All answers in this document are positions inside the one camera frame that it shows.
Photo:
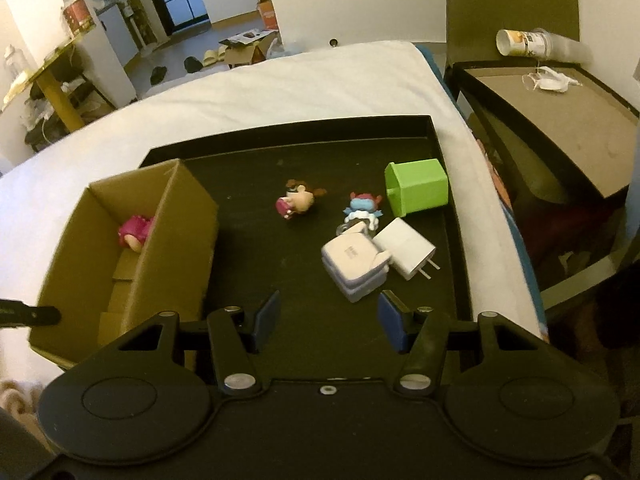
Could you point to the black side table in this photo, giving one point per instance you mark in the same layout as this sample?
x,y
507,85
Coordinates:
x,y
565,120

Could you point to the orange figurine toy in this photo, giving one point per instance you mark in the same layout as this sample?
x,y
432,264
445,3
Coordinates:
x,y
362,205

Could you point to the olive green panel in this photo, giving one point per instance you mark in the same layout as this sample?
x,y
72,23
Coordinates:
x,y
500,0

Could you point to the black tray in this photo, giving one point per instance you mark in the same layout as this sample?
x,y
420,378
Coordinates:
x,y
300,160

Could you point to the pink dinosaur toy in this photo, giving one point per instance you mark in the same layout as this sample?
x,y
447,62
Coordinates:
x,y
135,229

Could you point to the grey-purple cube toy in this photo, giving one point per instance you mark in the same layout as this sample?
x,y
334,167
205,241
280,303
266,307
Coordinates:
x,y
350,260

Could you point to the brown cardboard box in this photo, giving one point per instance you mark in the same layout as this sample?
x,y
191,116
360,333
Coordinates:
x,y
185,225

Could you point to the printed blue bedsheet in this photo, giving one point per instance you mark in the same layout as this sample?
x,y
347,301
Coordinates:
x,y
505,195

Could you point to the open cardboard box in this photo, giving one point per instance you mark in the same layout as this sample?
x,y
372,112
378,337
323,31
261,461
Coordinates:
x,y
245,50

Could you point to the green cube container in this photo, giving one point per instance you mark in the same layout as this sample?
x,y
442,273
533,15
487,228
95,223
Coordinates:
x,y
420,185

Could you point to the white plug charger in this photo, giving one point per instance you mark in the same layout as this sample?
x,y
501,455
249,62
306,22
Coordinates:
x,y
405,247

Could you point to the brown-haired doll figurine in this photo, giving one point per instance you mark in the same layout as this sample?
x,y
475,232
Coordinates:
x,y
300,200

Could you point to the glass jar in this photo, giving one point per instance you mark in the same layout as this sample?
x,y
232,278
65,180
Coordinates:
x,y
15,60

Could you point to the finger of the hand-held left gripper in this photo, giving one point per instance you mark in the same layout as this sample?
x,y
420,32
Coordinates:
x,y
30,314

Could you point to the orange box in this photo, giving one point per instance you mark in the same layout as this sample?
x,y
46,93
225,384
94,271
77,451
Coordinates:
x,y
267,15

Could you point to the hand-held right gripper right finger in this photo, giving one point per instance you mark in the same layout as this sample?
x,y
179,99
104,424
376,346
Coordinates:
x,y
392,322

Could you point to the red canister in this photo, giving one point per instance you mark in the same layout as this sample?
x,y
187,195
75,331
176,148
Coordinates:
x,y
77,16

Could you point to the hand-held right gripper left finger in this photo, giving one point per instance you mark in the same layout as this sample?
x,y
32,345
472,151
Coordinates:
x,y
265,324

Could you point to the white face mask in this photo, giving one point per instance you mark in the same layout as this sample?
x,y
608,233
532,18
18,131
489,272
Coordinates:
x,y
550,82

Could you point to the black shoe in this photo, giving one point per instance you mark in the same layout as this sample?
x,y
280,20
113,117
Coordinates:
x,y
158,75
192,64

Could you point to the gold round table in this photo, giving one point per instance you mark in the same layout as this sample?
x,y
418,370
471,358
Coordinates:
x,y
55,91

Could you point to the white cabinet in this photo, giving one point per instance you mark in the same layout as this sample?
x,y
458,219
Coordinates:
x,y
114,50

